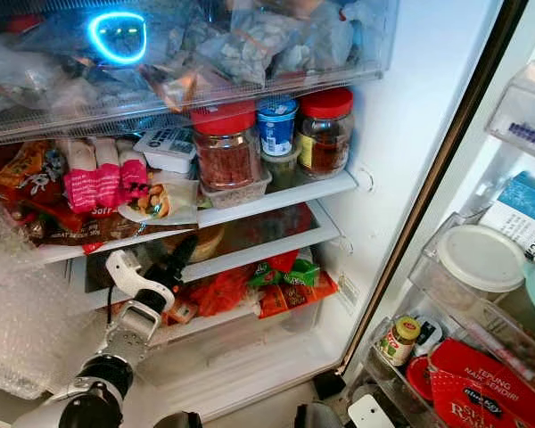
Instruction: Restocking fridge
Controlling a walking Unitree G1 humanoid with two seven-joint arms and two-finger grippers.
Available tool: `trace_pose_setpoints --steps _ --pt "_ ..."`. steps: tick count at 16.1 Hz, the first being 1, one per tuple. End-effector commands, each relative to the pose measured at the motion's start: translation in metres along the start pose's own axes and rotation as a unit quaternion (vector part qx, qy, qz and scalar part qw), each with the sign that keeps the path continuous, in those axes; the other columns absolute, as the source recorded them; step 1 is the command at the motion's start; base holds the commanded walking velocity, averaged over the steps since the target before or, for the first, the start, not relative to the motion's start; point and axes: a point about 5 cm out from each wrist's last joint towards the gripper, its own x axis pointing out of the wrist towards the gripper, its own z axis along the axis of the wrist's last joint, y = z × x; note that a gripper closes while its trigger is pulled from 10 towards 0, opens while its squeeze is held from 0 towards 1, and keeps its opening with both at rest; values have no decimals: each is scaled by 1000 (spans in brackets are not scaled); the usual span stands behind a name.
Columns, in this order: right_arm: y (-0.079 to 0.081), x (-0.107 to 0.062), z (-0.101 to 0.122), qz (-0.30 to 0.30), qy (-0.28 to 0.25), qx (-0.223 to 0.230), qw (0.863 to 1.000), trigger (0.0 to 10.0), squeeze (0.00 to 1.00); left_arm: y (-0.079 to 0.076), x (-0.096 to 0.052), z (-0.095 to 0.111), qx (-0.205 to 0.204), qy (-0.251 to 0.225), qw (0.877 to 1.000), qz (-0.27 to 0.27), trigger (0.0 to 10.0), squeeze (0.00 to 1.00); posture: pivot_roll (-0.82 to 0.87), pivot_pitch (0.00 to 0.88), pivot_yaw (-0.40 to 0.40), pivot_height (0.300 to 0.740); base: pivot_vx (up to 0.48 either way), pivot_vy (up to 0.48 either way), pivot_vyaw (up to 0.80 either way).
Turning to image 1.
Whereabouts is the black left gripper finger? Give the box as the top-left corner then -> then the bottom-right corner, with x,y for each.
165,234 -> 200,277

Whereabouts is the white fridge shelf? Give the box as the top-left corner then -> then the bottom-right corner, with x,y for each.
85,203 -> 344,309
36,169 -> 358,266

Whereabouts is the orange mesh bag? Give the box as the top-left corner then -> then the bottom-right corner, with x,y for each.
183,267 -> 251,317

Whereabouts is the wrapped plate of food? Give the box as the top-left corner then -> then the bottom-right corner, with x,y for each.
119,177 -> 199,224

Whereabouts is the clear plastic tray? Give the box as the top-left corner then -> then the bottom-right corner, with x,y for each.
201,168 -> 273,209

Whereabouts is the pink sausage pack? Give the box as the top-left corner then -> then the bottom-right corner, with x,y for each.
94,136 -> 124,208
119,143 -> 151,202
62,138 -> 99,215

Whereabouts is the white labelled tub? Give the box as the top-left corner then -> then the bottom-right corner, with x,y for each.
134,128 -> 197,175

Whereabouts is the large red lid jar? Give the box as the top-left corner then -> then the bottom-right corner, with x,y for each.
192,100 -> 259,193

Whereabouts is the green orange snack packet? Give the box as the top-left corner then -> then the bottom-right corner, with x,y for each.
245,254 -> 340,320

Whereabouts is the clear bubble wrap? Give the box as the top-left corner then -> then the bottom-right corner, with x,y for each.
0,214 -> 77,400

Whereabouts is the blue white yoghurt cup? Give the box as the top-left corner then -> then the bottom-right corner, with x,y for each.
256,96 -> 300,158

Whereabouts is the clear freezer drawer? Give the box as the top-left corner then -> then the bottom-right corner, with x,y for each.
0,0 -> 400,148

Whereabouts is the orange snack bag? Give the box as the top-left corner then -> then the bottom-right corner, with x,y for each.
0,143 -> 53,190

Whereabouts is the dark red lid jar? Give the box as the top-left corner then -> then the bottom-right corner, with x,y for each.
296,87 -> 355,177

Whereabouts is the black door hinge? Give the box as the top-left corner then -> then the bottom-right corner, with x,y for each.
312,370 -> 347,399

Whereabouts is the yellow lid jar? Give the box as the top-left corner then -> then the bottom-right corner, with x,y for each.
377,315 -> 422,366

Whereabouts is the grey frozen food bag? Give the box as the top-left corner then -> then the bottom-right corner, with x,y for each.
0,34 -> 77,121

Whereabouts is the red round lid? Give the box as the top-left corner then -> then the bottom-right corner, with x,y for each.
406,355 -> 438,402

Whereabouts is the white lid container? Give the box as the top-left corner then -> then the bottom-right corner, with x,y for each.
435,225 -> 527,295

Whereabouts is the red flour packet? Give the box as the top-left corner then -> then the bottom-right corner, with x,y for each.
428,337 -> 535,428

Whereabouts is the blue white carton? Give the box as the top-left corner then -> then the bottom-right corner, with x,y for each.
477,171 -> 535,259

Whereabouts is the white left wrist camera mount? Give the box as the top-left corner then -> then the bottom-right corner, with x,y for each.
105,250 -> 172,313

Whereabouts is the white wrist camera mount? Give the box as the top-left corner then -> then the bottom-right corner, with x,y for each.
105,250 -> 172,313
348,394 -> 398,428

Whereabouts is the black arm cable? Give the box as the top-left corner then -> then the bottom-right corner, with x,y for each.
105,284 -> 117,326

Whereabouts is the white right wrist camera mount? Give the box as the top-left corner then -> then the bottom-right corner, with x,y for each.
348,394 -> 398,428

